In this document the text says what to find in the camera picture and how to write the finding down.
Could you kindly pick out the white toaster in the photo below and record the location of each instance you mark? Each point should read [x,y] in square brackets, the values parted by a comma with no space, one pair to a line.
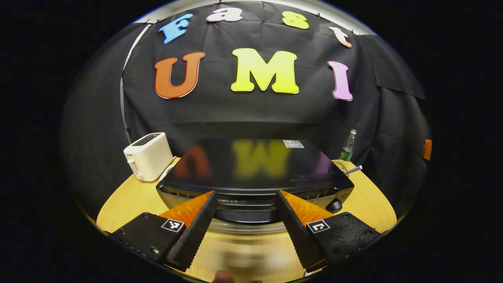
[149,157]

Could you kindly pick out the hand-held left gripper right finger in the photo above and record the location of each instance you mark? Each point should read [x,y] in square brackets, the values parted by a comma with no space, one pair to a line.
[294,232]

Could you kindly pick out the small plate with dark food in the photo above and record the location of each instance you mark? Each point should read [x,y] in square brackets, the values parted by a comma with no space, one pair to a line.
[168,171]

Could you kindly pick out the green label plastic bottle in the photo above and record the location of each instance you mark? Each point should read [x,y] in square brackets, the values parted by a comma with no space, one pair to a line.
[348,147]

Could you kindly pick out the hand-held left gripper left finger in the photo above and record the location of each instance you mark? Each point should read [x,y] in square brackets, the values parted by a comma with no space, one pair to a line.
[196,232]

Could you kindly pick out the black electric oven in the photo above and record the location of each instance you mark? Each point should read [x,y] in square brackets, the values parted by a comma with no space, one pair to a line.
[255,165]

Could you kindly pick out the striped pen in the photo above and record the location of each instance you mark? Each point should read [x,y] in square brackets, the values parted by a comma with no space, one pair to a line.
[353,169]

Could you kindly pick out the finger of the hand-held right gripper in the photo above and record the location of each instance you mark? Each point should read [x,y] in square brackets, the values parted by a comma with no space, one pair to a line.
[427,150]

